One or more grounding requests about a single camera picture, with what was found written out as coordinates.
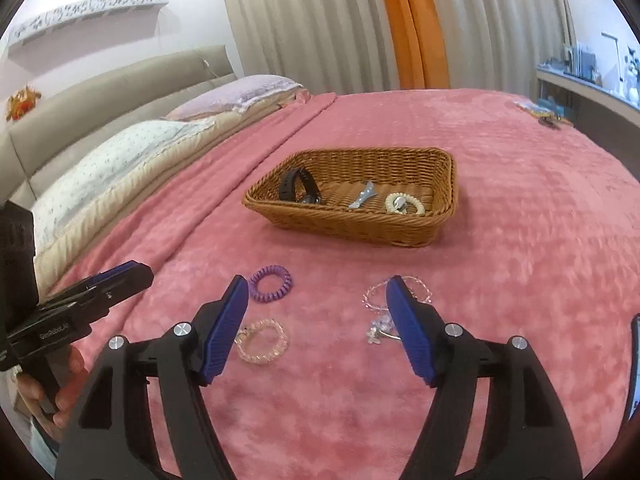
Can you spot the lilac pillow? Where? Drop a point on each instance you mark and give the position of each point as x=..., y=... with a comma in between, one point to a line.
x=236, y=96

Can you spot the beige padded headboard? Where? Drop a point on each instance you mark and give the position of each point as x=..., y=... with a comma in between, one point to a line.
x=39, y=148

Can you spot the brown wicker basket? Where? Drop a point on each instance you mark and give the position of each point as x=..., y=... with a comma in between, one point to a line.
x=417, y=194

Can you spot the smartphone at frame edge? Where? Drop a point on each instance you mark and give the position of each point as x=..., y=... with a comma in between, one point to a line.
x=633, y=390

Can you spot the white dotted pillow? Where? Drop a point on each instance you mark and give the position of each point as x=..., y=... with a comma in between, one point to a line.
x=102, y=167

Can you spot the white carved wall shelf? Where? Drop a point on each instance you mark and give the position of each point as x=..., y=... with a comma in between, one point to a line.
x=73, y=13

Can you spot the beige quilt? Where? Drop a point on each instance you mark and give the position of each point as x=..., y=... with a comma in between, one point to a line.
x=95, y=220

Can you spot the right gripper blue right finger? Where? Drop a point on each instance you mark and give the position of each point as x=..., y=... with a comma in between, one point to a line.
x=526, y=434

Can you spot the pink fleece blanket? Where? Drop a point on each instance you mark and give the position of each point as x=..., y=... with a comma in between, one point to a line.
x=544, y=244

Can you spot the beige pleated curtain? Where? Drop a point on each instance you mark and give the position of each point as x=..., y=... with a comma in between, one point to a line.
x=345, y=46

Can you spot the long white desk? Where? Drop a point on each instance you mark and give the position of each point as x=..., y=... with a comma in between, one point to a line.
x=607, y=120

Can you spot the keys and packet on bed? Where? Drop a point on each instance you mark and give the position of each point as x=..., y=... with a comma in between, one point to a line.
x=545, y=117

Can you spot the black watch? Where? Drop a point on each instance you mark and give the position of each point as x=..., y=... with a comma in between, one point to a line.
x=297, y=185

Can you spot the left hand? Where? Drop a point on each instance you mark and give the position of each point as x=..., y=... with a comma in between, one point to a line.
x=32, y=393

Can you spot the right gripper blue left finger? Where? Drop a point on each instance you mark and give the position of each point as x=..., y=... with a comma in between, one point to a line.
x=110, y=434

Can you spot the silver butterfly bangle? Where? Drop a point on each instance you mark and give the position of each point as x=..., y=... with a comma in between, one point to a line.
x=382, y=327

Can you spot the orange curtain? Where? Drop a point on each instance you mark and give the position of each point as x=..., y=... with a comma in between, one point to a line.
x=419, y=44

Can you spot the orange wall decoration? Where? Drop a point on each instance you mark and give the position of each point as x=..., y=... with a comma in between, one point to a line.
x=20, y=103

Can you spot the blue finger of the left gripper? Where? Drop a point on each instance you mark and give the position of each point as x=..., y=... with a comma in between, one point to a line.
x=103, y=290

